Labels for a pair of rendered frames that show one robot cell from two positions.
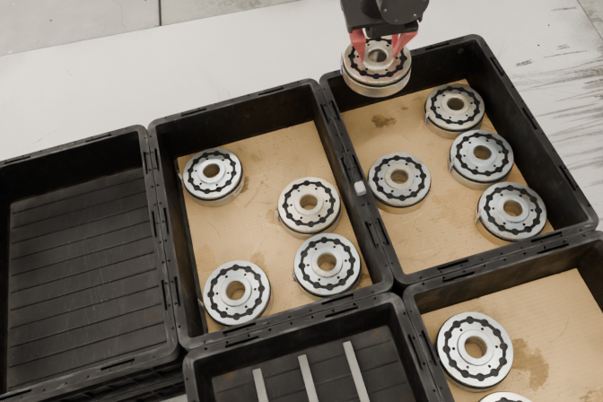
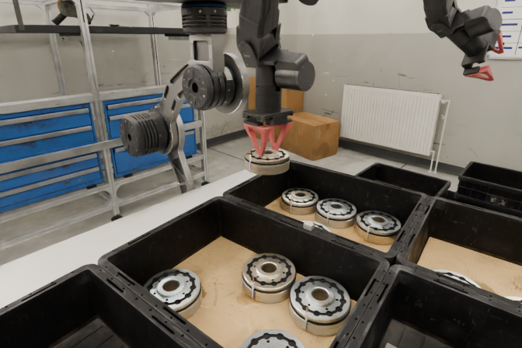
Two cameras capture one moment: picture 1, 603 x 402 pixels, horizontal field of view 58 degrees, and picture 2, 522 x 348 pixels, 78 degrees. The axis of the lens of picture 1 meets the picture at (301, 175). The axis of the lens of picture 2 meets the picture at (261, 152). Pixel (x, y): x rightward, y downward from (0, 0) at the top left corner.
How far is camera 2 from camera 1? 53 cm
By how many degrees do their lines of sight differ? 51
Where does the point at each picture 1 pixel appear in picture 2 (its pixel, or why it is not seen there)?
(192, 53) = (68, 261)
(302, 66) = not seen: hidden behind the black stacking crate
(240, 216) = (217, 313)
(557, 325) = (458, 262)
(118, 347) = not seen: outside the picture
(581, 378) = (502, 279)
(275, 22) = (132, 224)
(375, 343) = (400, 335)
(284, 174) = (228, 270)
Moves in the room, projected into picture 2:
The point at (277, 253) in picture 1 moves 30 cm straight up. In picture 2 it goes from (271, 321) to (273, 153)
